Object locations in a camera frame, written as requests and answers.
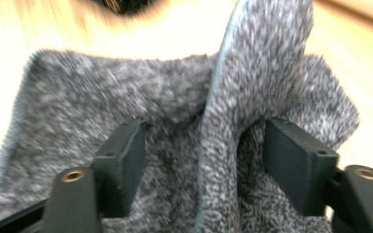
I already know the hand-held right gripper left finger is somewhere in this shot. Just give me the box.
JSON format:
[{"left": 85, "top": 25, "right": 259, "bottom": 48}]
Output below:
[{"left": 91, "top": 117, "right": 149, "bottom": 219}]

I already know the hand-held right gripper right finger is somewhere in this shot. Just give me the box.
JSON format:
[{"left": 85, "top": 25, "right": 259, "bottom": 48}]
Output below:
[{"left": 261, "top": 116, "right": 341, "bottom": 217}]

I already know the grey cloth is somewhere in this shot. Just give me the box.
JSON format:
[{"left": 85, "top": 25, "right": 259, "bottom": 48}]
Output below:
[{"left": 0, "top": 0, "right": 361, "bottom": 233}]

